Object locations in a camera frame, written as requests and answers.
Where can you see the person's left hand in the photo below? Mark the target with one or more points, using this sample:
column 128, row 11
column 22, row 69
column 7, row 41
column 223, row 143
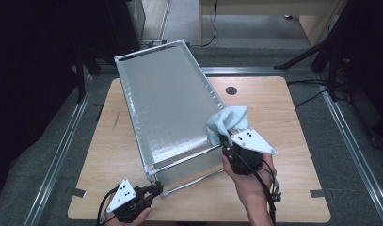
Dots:
column 132, row 224

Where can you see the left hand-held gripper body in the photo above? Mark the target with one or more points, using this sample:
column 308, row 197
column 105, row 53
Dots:
column 124, row 196

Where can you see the thin black tape strip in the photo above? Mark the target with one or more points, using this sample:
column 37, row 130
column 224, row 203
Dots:
column 99, row 113

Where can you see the light wooden desk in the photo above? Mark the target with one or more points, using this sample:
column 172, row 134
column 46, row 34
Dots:
column 258, row 8

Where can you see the dark round table grommet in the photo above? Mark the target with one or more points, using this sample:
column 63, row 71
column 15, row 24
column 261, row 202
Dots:
column 231, row 90

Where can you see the grey floor tape piece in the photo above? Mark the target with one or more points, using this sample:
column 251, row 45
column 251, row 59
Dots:
column 321, row 193
column 76, row 192

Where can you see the aluminium floor rail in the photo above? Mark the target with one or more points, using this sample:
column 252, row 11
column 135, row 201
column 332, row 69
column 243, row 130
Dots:
column 346, row 132
column 59, row 153

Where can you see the black floor tape piece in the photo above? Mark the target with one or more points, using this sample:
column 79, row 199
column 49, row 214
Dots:
column 163, row 41
column 188, row 45
column 150, row 44

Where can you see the black curtain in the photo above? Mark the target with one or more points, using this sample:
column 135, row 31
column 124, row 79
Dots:
column 374, row 47
column 23, row 62

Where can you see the person's right hand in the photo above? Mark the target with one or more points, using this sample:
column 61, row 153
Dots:
column 252, row 188

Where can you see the black computer tower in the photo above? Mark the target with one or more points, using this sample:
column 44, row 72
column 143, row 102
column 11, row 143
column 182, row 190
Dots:
column 123, row 25

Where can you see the light blue cleaning cloth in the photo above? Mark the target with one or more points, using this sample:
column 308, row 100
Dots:
column 226, row 121

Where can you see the black tripod stand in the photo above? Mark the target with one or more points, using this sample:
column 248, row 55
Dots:
column 81, row 78
column 305, row 53

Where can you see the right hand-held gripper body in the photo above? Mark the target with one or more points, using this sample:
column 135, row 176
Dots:
column 248, row 142

